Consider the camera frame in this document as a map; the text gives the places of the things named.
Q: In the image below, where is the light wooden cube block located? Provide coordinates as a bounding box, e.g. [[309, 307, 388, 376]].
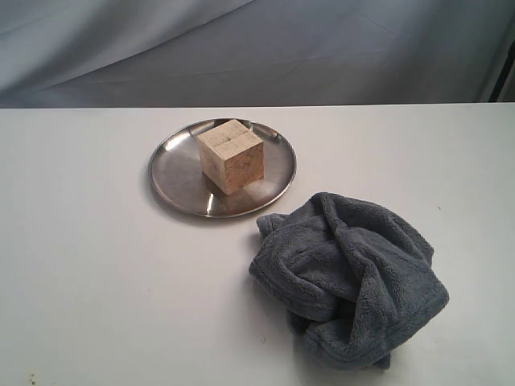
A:
[[196, 119, 265, 195]]

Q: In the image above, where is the grey fabric backdrop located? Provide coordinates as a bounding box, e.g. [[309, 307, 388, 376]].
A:
[[1, 1, 514, 108]]

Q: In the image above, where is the black stand pole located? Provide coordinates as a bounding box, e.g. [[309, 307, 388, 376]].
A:
[[488, 41, 515, 103]]

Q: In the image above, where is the round stainless steel plate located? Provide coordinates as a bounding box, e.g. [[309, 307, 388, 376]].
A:
[[148, 118, 297, 218]]

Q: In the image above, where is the grey fleece towel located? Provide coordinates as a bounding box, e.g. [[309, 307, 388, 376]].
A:
[[249, 192, 449, 370]]

